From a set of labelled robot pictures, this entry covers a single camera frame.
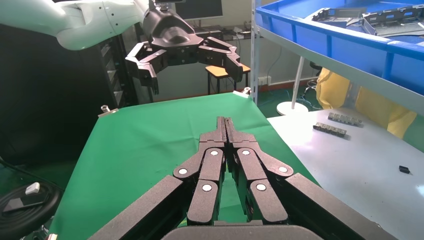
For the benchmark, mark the black equipment cabinet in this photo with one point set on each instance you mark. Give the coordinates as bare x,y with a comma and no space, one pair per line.
49,99

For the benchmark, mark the white metal shelf board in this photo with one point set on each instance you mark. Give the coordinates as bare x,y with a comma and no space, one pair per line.
364,79

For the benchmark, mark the silver binder clip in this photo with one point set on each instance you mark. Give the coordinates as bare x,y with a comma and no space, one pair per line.
242,92
107,112

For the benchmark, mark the grey metal connector strip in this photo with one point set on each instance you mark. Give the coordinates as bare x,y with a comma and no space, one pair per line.
329,130
344,119

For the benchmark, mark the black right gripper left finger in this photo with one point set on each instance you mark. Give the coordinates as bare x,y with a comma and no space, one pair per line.
205,198

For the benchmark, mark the small white charger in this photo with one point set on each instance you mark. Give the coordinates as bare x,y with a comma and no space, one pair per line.
33,188

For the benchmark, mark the yellow plastic bag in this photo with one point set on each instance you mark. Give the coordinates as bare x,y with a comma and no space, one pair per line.
381,109

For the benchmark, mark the black swivel stool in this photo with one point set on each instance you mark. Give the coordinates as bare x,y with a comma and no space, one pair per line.
315,66

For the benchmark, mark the green table cloth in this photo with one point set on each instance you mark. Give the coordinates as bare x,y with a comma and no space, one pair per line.
149,139

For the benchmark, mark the white perforated shelf post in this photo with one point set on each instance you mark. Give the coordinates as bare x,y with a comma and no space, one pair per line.
254,49

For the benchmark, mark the grey sheet metal bracket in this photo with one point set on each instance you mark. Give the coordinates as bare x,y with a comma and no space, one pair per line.
397,28
331,16

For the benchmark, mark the dark computer monitor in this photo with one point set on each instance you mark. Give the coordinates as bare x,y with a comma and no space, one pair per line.
202,8

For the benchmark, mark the cluttered background desk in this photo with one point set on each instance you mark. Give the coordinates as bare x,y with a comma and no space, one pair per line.
228,33

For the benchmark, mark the black flat device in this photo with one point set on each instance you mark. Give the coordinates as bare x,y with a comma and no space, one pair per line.
23,202

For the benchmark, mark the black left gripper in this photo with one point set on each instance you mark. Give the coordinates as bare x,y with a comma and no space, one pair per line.
172,36

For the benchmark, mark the white round-base stand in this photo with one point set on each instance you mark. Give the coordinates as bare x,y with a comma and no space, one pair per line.
291,108

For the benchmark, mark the small black chip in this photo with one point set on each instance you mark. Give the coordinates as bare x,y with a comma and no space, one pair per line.
404,169

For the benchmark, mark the wooden stool with black legs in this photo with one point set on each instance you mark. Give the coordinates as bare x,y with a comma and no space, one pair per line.
217,71

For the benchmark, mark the blue plastic bin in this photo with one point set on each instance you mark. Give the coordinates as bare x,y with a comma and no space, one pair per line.
348,49

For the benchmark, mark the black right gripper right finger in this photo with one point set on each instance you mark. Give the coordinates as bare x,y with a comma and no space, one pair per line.
265,202

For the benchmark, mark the white wall socket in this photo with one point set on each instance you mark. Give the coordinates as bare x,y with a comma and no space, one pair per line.
264,80

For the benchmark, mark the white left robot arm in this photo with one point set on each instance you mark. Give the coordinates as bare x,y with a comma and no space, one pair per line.
82,23

